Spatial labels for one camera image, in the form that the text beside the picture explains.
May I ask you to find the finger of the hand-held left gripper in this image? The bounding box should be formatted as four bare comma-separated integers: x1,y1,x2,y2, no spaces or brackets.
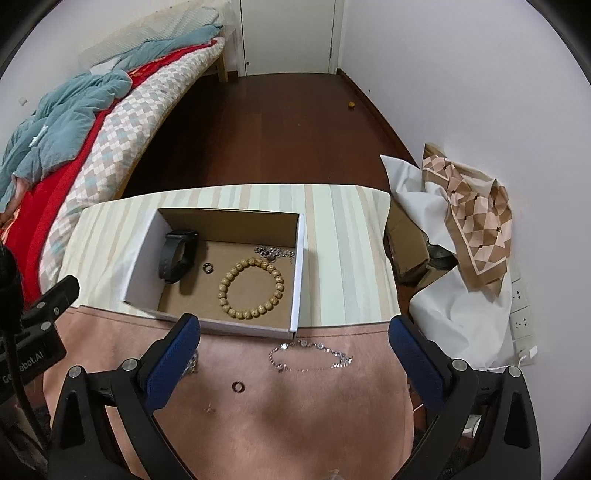
24,275,81,334

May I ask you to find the bed with patterned quilt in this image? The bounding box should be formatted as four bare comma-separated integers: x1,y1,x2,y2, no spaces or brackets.
0,39,219,298

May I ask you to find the black smart watch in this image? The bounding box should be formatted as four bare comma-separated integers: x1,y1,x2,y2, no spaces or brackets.
158,229,199,284

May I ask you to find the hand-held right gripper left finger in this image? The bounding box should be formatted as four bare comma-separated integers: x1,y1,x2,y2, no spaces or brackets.
46,313,202,480

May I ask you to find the silver chain necklace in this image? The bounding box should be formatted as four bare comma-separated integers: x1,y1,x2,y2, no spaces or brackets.
254,246,297,265

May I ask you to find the brown patterned scarf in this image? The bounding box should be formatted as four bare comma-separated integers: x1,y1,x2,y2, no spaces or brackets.
420,143,514,297

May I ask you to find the brown cardboard box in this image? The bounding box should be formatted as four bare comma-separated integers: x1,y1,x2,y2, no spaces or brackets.
383,202,459,285

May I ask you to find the striped tablecloth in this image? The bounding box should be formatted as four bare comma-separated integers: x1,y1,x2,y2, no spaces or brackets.
59,183,402,329

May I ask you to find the white wall socket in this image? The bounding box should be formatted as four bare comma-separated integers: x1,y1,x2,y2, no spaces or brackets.
510,271,539,345

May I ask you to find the white door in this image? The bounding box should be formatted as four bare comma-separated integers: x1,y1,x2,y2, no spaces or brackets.
239,0,343,77

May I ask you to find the grey-green ribbed blanket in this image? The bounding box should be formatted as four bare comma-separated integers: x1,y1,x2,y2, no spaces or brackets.
78,0,221,71

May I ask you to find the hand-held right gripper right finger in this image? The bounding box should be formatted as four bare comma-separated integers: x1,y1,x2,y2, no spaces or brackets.
389,315,542,480

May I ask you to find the checkered bed sheet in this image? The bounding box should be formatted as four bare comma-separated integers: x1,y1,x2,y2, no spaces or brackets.
38,36,227,296

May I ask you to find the wooden bead bracelet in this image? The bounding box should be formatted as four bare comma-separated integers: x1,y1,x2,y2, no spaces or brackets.
217,258,285,321

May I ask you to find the teal quilt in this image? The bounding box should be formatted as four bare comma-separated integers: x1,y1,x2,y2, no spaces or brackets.
0,24,222,206

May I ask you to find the silver crystal bracelet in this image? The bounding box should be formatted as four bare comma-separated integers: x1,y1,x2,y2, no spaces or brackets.
269,338,355,374

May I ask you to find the white cardboard box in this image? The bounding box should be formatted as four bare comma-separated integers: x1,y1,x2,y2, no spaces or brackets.
122,208,308,341

